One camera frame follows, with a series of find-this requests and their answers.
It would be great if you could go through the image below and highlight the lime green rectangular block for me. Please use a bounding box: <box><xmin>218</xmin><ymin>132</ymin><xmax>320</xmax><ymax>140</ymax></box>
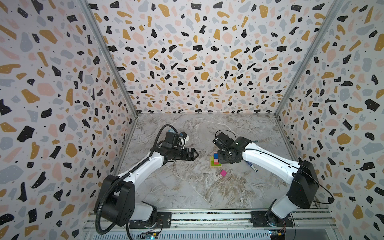
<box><xmin>210</xmin><ymin>157</ymin><xmax>222</xmax><ymax>168</ymax></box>

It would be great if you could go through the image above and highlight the magenta cube block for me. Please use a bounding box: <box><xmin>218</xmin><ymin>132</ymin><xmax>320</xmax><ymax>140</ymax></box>
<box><xmin>220</xmin><ymin>170</ymin><xmax>228</xmax><ymax>177</ymax></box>

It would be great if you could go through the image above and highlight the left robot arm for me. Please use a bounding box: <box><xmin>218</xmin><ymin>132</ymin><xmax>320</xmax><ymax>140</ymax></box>
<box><xmin>94</xmin><ymin>147</ymin><xmax>199</xmax><ymax>235</ymax></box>

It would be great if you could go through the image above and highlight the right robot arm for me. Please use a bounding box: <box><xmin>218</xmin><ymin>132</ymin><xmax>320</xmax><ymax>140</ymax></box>
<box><xmin>213</xmin><ymin>137</ymin><xmax>320</xmax><ymax>227</ymax></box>

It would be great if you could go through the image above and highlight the blue white marker pen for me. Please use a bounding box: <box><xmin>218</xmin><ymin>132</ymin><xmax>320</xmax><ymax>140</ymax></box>
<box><xmin>246</xmin><ymin>161</ymin><xmax>258</xmax><ymax>173</ymax></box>

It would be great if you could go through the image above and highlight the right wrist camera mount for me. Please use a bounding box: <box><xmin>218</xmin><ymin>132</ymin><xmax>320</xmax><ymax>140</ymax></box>
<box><xmin>213</xmin><ymin>131</ymin><xmax>235</xmax><ymax>150</ymax></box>

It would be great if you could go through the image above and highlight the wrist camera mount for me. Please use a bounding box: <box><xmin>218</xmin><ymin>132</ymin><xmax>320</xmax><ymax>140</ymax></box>
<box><xmin>162</xmin><ymin>132</ymin><xmax>189</xmax><ymax>150</ymax></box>
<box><xmin>213</xmin><ymin>131</ymin><xmax>235</xmax><ymax>150</ymax></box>

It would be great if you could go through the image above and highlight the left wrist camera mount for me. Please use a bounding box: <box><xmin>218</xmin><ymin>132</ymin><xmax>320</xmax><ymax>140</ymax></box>
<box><xmin>162</xmin><ymin>132</ymin><xmax>189</xmax><ymax>150</ymax></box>

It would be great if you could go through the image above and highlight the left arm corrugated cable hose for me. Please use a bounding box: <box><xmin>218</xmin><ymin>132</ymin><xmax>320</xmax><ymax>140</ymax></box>
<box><xmin>95</xmin><ymin>124</ymin><xmax>179</xmax><ymax>236</ymax></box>

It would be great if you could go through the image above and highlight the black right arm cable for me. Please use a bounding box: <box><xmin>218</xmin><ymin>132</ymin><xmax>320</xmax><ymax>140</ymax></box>
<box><xmin>214</xmin><ymin>129</ymin><xmax>335</xmax><ymax>240</ymax></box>

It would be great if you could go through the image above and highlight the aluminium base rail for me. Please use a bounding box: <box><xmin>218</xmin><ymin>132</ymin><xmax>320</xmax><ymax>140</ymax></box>
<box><xmin>80</xmin><ymin>207</ymin><xmax>338</xmax><ymax>233</ymax></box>

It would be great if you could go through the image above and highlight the left corner metal post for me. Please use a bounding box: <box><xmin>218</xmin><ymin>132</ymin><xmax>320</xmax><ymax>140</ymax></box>
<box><xmin>78</xmin><ymin>0</ymin><xmax>138</xmax><ymax>119</ymax></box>

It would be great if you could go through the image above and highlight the corner metal post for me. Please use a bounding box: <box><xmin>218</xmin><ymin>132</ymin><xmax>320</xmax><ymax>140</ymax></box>
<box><xmin>274</xmin><ymin>0</ymin><xmax>344</xmax><ymax>119</ymax></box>
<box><xmin>78</xmin><ymin>0</ymin><xmax>138</xmax><ymax>119</ymax></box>

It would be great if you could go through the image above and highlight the right corner metal post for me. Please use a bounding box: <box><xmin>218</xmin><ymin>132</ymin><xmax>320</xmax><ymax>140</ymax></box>
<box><xmin>274</xmin><ymin>0</ymin><xmax>344</xmax><ymax>119</ymax></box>

